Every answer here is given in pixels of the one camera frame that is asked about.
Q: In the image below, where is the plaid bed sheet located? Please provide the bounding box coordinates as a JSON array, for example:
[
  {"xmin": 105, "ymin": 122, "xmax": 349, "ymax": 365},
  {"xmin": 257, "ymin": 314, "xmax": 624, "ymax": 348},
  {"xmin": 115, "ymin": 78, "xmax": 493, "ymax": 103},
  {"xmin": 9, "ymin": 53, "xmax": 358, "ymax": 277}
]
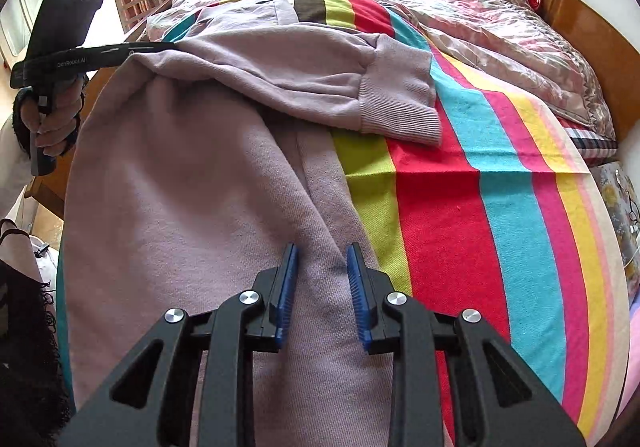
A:
[{"xmin": 557, "ymin": 114, "xmax": 618, "ymax": 162}]

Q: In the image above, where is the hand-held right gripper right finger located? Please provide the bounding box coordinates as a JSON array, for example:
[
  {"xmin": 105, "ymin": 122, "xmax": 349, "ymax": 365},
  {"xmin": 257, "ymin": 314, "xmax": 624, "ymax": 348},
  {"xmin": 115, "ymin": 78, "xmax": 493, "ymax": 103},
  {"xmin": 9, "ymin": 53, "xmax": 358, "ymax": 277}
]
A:
[{"xmin": 346, "ymin": 243, "xmax": 588, "ymax": 447}]

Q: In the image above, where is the pink floral quilt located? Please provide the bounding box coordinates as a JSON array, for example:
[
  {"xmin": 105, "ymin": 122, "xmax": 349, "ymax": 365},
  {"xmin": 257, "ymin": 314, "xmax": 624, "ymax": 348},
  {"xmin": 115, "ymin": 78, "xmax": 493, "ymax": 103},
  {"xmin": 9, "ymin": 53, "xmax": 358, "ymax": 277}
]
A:
[{"xmin": 145, "ymin": 0, "xmax": 618, "ymax": 142}]

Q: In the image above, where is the glass sliding door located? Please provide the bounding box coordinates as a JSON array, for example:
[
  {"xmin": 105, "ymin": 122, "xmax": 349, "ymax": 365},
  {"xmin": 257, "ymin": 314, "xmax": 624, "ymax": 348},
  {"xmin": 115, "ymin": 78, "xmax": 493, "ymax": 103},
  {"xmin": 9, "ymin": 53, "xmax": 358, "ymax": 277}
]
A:
[{"xmin": 0, "ymin": 0, "xmax": 68, "ymax": 60}]

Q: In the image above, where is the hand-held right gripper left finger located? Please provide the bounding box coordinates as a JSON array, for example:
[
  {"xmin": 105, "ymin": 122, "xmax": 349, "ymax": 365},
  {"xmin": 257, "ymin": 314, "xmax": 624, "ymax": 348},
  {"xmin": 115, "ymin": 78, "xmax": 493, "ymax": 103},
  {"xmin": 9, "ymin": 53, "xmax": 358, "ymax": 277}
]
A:
[{"xmin": 59, "ymin": 243, "xmax": 301, "ymax": 447}]

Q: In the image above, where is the wooden bed headboard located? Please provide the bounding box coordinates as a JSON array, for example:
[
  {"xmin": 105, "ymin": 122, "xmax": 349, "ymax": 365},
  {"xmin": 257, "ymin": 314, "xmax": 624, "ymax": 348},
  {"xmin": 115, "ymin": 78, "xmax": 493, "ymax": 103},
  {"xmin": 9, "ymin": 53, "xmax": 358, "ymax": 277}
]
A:
[{"xmin": 472, "ymin": 0, "xmax": 640, "ymax": 148}]

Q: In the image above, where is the person's left hand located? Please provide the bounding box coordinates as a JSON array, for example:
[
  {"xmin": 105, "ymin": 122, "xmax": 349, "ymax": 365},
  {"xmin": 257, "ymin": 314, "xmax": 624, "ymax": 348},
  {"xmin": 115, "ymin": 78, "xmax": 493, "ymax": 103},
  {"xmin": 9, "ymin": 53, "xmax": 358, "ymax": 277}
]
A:
[{"xmin": 14, "ymin": 76, "xmax": 87, "ymax": 158}]

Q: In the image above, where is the white bag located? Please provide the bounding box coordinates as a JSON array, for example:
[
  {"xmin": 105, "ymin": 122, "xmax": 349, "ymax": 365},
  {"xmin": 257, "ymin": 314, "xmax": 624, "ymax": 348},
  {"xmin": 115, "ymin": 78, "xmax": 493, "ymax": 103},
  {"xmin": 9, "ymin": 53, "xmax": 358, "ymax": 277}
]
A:
[{"xmin": 27, "ymin": 234, "xmax": 62, "ymax": 300}]

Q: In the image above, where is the rainbow striped blanket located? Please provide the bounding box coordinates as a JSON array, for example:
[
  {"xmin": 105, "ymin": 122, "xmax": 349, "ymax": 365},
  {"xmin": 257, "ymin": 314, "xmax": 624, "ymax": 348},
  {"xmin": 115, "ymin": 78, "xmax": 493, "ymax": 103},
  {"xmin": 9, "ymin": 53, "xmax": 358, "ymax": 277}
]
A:
[{"xmin": 55, "ymin": 0, "xmax": 631, "ymax": 447}]

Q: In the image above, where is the black lace cloth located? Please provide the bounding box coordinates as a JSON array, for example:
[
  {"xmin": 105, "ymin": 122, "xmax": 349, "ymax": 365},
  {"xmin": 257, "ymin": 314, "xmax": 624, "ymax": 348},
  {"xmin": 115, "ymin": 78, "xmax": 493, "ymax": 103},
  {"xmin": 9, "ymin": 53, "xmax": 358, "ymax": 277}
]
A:
[{"xmin": 0, "ymin": 257, "xmax": 76, "ymax": 447}]

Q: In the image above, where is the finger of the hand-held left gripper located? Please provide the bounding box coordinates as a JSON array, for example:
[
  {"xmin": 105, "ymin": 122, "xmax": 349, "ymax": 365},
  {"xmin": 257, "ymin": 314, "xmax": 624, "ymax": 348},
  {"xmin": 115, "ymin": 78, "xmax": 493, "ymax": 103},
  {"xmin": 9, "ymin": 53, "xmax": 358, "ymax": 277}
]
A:
[{"xmin": 95, "ymin": 41, "xmax": 179, "ymax": 65}]

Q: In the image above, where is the nightstand with floral cover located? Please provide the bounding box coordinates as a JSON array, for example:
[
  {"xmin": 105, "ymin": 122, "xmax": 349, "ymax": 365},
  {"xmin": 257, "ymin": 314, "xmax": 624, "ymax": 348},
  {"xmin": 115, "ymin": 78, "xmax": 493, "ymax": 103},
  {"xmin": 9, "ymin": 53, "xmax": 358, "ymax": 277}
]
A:
[{"xmin": 592, "ymin": 159, "xmax": 640, "ymax": 298}]

